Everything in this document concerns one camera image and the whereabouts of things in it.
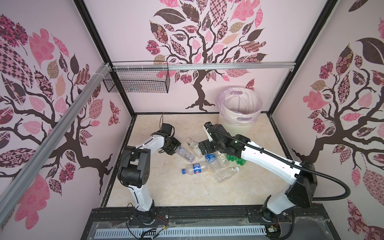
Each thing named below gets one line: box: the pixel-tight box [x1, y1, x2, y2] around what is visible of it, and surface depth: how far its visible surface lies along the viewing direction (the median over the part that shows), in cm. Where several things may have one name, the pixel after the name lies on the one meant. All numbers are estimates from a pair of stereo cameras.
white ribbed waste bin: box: [220, 109, 262, 138], surface depth 85 cm
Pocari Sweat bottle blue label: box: [205, 153, 220, 173], surface depth 91 cm
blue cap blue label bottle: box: [181, 161, 210, 176], surface depth 88 cm
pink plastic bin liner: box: [215, 86, 264, 126], surface depth 97 cm
